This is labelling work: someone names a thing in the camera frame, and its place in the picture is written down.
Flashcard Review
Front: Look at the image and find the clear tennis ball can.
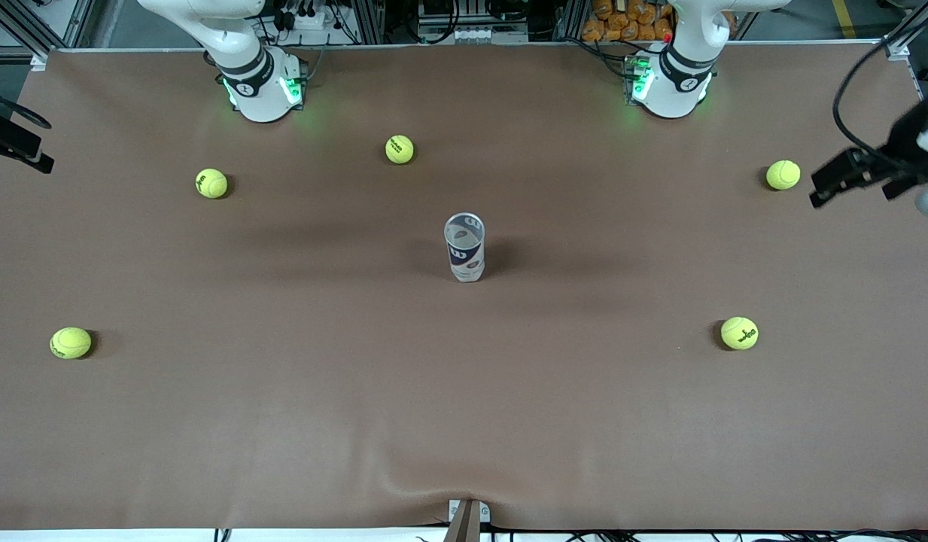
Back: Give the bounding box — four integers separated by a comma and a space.
443, 212, 485, 283

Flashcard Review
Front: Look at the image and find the white power strip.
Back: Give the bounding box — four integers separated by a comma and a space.
275, 0, 336, 31

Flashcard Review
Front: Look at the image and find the brown table cover sheet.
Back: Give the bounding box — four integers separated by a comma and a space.
0, 44, 928, 531

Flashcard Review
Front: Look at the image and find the pile of orange packets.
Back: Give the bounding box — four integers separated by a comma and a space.
582, 0, 675, 43

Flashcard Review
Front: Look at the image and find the grey control electronics rack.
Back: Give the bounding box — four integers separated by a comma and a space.
415, 0, 534, 46

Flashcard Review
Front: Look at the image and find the yellow tennis ball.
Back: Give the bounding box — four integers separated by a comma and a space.
50, 327, 93, 360
765, 160, 802, 190

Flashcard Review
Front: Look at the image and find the small metal table bracket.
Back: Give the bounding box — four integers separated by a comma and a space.
448, 498, 491, 525

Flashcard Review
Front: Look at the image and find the yellow tennis ball Wilson print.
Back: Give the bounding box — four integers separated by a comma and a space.
720, 316, 759, 351
196, 168, 229, 199

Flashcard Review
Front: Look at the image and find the aluminium frame profile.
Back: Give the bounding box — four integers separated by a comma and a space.
0, 0, 96, 72
881, 0, 928, 62

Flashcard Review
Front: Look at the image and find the black arm base cable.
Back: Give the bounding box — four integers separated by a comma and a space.
577, 34, 634, 80

